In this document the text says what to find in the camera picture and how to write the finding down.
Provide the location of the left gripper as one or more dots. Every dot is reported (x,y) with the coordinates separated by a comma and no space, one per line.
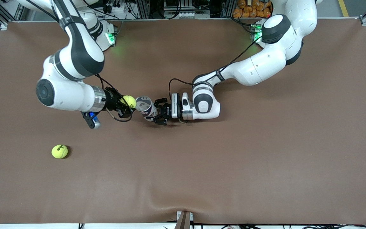
(167,112)

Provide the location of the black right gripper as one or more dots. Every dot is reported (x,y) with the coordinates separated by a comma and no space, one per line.
(111,99)

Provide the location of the yellow Roland Garros tennis ball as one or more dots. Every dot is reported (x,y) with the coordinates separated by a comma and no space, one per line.
(130,101)

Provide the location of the clear Wilson tennis ball can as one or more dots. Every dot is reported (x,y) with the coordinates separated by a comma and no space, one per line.
(148,112)

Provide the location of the yellow Wilson tennis ball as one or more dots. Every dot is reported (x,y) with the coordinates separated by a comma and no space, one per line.
(59,151)

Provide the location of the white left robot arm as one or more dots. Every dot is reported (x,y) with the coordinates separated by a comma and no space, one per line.
(259,66)

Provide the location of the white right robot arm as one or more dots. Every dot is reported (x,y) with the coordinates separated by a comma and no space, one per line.
(75,47)

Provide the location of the brown table mat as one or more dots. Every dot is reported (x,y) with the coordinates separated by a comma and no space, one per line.
(202,175)

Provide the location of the white power strip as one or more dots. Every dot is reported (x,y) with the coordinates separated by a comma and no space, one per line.
(116,7)

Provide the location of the white terminal block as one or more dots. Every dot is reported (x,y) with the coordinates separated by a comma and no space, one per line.
(186,15)

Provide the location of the orange packaged bread pile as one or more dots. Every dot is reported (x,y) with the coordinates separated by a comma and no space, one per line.
(253,9)

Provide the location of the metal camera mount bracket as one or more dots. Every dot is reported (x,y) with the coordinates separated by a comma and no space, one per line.
(184,219)

